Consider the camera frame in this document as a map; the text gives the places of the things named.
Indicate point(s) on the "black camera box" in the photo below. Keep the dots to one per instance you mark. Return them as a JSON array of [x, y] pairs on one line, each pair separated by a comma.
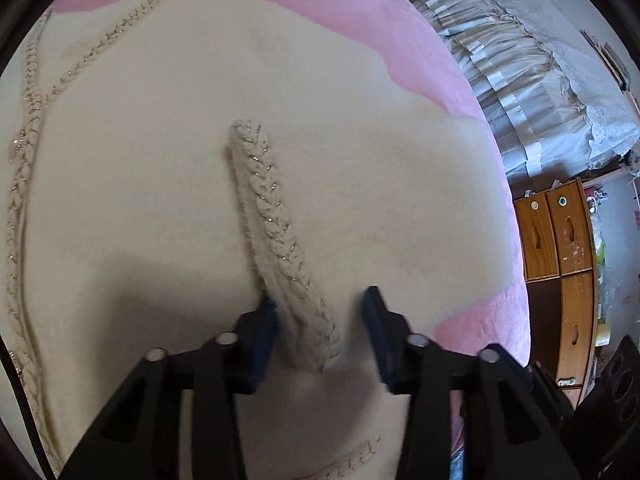
[[607, 421]]

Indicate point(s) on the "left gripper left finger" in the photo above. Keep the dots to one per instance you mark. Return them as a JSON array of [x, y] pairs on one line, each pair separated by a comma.
[[137, 433]]

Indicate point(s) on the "grey ruffled furniture cover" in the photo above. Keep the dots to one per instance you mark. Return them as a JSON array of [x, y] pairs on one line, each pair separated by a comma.
[[552, 105]]

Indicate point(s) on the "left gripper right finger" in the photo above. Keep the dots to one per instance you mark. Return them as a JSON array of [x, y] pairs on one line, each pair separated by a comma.
[[506, 428]]

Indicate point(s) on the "pink bed blanket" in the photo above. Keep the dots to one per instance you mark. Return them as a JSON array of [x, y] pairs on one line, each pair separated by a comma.
[[418, 61]]

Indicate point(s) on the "wooden drawer cabinet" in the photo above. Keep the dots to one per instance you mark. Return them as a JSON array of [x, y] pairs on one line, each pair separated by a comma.
[[561, 277]]

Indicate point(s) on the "white fuzzy cardigan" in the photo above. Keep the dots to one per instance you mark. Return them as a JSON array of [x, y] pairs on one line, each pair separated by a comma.
[[173, 161]]

